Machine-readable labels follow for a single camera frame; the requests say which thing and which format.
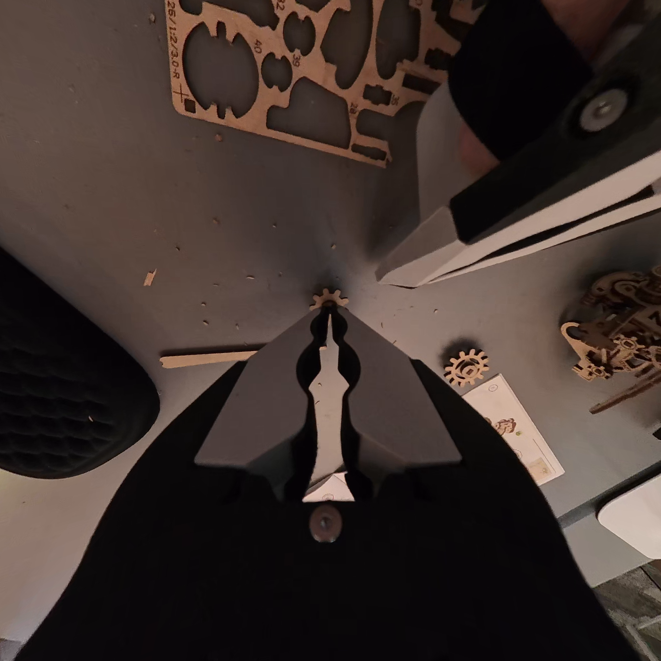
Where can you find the small wooden gear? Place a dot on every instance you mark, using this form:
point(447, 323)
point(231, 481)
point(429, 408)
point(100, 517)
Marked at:
point(467, 382)
point(316, 300)

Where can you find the flat wooden stick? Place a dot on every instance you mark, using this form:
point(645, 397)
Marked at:
point(206, 358)

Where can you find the printed instruction booklet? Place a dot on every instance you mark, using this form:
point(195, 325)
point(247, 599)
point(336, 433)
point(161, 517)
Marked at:
point(516, 428)

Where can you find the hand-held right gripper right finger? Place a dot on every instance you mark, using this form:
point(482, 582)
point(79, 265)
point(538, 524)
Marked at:
point(403, 418)

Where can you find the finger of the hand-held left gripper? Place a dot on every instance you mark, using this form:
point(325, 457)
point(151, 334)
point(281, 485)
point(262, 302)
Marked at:
point(568, 248)
point(428, 253)

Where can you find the person's left hand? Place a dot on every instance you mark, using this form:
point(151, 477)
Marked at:
point(477, 149)

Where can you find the laser-cut plywood sheet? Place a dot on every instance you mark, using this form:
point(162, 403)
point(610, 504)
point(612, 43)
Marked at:
point(176, 51)

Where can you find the white plastic base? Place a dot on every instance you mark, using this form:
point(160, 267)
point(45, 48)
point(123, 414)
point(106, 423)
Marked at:
point(635, 511)

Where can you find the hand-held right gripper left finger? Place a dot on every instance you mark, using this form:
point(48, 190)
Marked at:
point(248, 418)

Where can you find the partly built wooden model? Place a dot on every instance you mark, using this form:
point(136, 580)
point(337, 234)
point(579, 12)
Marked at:
point(609, 330)

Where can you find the small wooden scrap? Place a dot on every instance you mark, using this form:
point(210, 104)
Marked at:
point(149, 278)

